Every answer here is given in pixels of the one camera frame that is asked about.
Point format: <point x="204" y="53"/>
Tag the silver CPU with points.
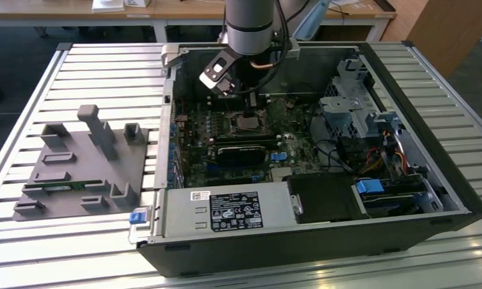
<point x="247" y="122"/>

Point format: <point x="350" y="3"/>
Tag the metal locking lever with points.
<point x="252" y="130"/>

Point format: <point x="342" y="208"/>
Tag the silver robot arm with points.
<point x="248" y="36"/>

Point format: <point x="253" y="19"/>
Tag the CPU socket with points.
<point x="231" y="123"/>

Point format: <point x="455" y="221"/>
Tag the black RAM slot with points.
<point x="244" y="142"/>
<point x="244" y="137"/>

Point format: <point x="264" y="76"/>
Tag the black graphics card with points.
<point x="240" y="156"/>

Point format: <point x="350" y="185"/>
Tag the pale blue teach pendant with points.
<point x="311" y="21"/>

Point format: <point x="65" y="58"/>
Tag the silver drive cage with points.
<point x="336" y="120"/>

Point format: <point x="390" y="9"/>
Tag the blue board connector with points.
<point x="278" y="156"/>

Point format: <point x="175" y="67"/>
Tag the green motherboard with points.
<point x="300" y="150"/>

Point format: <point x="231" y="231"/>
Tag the silver heat sink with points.
<point x="280" y="174"/>

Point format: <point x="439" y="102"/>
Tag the white papers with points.
<point x="356" y="6"/>

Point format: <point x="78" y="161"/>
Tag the white box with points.
<point x="137" y="3"/>
<point x="108" y="6"/>

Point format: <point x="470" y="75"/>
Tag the black plastic shroud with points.
<point x="324" y="197"/>

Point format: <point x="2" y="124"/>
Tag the silver power supply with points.
<point x="180" y="207"/>

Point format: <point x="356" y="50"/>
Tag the blue disk carrier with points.
<point x="368" y="187"/>

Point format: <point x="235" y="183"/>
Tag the grey parts rack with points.
<point x="84" y="168"/>

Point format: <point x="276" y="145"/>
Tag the wooden cabinet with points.
<point x="450" y="30"/>

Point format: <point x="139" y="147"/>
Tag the blue case latch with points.
<point x="137" y="218"/>

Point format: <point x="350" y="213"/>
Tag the green RAM stick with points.
<point x="77" y="184"/>

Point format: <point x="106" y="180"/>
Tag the wooden desk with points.
<point x="44" y="13"/>

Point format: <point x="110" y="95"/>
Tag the black and silver PC case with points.
<point x="264" y="256"/>

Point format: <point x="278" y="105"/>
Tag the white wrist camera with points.
<point x="216" y="70"/>

